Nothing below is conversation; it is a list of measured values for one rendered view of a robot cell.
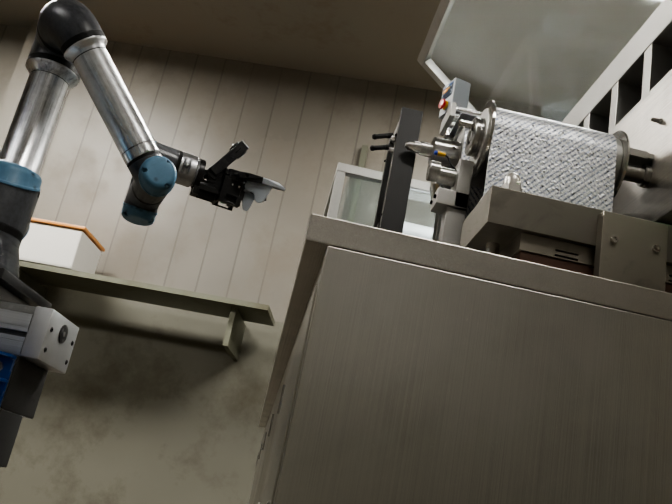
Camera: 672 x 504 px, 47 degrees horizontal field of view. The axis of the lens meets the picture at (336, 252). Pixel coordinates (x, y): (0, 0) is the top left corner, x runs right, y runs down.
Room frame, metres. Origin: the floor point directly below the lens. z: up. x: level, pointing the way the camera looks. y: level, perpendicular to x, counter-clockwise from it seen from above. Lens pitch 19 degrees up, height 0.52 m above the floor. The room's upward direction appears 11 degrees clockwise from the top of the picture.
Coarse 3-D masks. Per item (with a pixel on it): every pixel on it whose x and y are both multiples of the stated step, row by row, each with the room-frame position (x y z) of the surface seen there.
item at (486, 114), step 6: (486, 108) 1.27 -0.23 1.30; (486, 114) 1.26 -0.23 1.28; (486, 120) 1.26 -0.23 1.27; (486, 126) 1.25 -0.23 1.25; (486, 132) 1.24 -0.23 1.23; (486, 138) 1.25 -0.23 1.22; (618, 144) 1.26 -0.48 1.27; (480, 150) 1.27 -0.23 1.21; (618, 150) 1.26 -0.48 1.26; (480, 156) 1.27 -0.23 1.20; (486, 156) 1.27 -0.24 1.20; (618, 156) 1.26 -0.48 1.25; (474, 162) 1.31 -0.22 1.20; (486, 162) 1.28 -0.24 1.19; (618, 162) 1.26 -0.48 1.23; (486, 168) 1.30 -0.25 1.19; (618, 168) 1.26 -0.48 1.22; (618, 174) 1.27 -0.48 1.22
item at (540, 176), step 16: (496, 160) 1.24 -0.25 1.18; (512, 160) 1.24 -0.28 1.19; (528, 160) 1.24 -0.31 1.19; (544, 160) 1.24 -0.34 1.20; (496, 176) 1.24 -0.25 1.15; (528, 176) 1.24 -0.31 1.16; (544, 176) 1.24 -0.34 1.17; (560, 176) 1.24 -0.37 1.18; (576, 176) 1.25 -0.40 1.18; (592, 176) 1.25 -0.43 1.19; (608, 176) 1.25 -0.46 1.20; (528, 192) 1.24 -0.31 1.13; (544, 192) 1.24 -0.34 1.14; (560, 192) 1.24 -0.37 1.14; (576, 192) 1.25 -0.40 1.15; (592, 192) 1.25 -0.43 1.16; (608, 192) 1.25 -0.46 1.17; (608, 208) 1.25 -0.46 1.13
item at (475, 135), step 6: (474, 120) 1.28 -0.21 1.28; (480, 120) 1.27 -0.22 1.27; (474, 126) 1.28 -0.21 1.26; (480, 126) 1.26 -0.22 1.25; (468, 132) 1.32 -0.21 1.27; (474, 132) 1.27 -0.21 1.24; (480, 132) 1.26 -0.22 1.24; (468, 138) 1.31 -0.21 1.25; (474, 138) 1.27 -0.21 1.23; (480, 138) 1.27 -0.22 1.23; (468, 144) 1.31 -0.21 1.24; (474, 144) 1.27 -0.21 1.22; (480, 144) 1.27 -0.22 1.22; (468, 150) 1.30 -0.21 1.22; (474, 150) 1.29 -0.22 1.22; (474, 156) 1.30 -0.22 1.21
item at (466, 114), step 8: (456, 104) 1.53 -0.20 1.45; (448, 112) 1.55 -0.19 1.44; (456, 112) 1.54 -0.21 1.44; (464, 112) 1.54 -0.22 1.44; (472, 112) 1.54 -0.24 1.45; (480, 112) 1.54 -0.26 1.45; (448, 120) 1.55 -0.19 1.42; (456, 120) 1.58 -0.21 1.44; (472, 120) 1.55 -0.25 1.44; (440, 128) 1.62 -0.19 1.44; (456, 128) 1.60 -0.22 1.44
